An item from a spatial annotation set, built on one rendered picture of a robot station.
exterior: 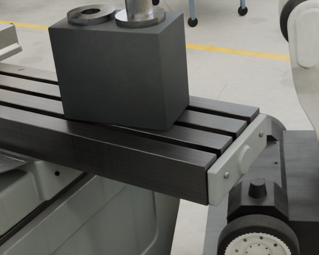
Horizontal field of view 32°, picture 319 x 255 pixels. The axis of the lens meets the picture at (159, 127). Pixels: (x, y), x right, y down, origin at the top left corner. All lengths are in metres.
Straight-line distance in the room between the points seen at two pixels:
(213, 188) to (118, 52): 0.29
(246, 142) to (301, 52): 0.39
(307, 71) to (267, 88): 2.06
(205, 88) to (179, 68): 2.42
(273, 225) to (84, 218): 0.44
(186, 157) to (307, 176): 0.70
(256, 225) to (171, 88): 0.47
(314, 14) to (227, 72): 2.38
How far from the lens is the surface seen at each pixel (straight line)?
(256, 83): 3.50
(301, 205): 1.47
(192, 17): 4.53
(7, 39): 1.51
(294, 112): 3.16
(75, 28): 1.02
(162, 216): 1.68
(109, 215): 1.45
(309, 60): 1.35
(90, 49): 1.02
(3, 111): 1.20
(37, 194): 1.21
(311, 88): 1.43
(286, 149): 1.70
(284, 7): 1.35
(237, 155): 0.98
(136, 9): 0.99
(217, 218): 1.70
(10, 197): 1.15
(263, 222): 1.37
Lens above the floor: 1.44
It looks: 28 degrees down
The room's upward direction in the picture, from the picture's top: 6 degrees counter-clockwise
